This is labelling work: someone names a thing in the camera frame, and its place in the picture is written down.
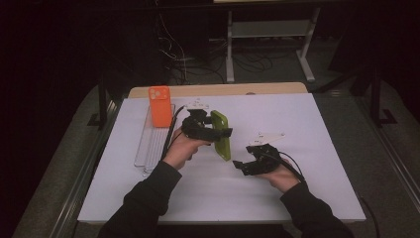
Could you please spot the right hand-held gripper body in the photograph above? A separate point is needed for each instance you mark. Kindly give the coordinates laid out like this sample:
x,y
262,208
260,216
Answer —
x,y
267,162

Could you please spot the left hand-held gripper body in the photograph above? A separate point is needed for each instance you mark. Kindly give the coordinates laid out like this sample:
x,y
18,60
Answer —
x,y
196,127

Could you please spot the green cartoon phone case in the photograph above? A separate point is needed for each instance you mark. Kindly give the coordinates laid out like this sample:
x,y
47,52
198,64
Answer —
x,y
223,148

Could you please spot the orange phone case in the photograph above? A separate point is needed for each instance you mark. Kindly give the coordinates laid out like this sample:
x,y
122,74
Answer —
x,y
160,109

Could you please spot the clear plastic rack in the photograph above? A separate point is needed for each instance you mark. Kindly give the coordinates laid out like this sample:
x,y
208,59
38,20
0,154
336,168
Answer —
x,y
155,148

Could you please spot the person's right hand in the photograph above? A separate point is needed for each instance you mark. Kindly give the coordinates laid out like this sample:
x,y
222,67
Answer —
x,y
285,178

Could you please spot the person's left hand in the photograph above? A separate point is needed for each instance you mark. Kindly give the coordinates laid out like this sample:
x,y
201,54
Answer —
x,y
180,150

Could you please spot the black metal stand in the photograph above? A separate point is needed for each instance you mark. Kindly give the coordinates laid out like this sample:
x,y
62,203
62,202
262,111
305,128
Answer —
x,y
103,102
376,99

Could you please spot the white metal desk frame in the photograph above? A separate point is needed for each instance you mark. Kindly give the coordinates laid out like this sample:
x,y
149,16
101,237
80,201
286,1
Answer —
x,y
270,29

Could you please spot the grey metal rail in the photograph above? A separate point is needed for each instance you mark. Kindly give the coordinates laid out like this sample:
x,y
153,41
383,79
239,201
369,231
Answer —
x,y
82,185
393,155

